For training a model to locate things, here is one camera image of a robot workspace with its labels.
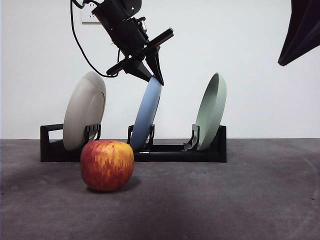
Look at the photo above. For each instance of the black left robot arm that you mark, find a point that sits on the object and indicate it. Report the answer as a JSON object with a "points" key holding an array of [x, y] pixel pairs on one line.
{"points": [[117, 8]]}

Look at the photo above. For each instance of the red yellow apple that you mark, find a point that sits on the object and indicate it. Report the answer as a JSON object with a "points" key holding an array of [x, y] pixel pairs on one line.
{"points": [[107, 165]]}

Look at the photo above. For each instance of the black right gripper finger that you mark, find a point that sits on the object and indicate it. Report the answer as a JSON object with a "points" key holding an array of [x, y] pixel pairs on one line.
{"points": [[302, 27]]}

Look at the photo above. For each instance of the blue plate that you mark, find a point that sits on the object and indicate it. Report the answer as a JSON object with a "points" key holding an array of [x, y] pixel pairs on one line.
{"points": [[146, 112]]}

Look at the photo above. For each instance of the black plate rack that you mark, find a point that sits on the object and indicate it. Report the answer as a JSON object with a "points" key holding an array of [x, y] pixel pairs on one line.
{"points": [[175, 156]]}

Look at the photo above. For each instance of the green plate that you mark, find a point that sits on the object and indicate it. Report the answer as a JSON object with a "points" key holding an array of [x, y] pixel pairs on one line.
{"points": [[212, 112]]}

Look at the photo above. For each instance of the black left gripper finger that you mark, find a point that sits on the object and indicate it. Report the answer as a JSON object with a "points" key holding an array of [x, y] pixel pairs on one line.
{"points": [[141, 71], [156, 65]]}

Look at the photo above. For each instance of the white wall socket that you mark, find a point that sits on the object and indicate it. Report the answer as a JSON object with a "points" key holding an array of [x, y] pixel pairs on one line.
{"points": [[87, 18]]}

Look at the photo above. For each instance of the white plate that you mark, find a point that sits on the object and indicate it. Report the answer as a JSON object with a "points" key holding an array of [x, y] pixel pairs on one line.
{"points": [[82, 110]]}

